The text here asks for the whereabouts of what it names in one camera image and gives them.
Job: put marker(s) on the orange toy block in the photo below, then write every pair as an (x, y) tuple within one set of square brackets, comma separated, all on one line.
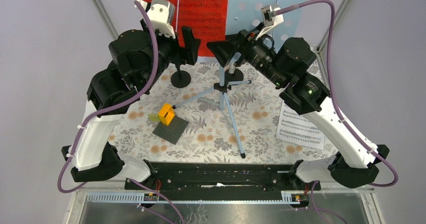
[(166, 114)]

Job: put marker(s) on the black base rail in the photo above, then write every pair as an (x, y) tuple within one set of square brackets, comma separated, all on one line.
[(223, 182)]

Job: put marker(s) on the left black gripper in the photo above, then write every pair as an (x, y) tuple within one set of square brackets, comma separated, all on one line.
[(189, 53)]

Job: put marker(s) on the yellow-green transparent piece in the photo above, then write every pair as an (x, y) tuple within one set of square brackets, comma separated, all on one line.
[(154, 117)]

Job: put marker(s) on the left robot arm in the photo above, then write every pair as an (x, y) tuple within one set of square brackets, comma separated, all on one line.
[(136, 55)]

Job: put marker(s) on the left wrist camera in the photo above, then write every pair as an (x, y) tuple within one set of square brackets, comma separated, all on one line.
[(160, 13)]

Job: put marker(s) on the light blue music stand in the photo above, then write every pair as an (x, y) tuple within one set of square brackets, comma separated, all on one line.
[(233, 82)]

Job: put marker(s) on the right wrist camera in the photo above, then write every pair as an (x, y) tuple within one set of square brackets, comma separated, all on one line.
[(270, 19)]

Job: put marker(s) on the white sheet music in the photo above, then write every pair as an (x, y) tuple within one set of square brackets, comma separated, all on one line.
[(298, 130)]

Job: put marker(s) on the red sheet music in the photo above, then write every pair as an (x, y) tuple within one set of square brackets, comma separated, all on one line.
[(207, 18)]

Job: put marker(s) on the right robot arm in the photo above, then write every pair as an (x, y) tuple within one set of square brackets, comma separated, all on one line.
[(355, 163)]

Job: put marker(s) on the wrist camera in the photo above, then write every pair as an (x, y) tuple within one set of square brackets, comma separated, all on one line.
[(270, 19), (160, 13)]

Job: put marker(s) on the dark grey building baseplate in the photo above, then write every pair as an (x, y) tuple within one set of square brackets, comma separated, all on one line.
[(173, 132)]

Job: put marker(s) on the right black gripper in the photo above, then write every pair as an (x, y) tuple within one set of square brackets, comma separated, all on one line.
[(224, 50)]

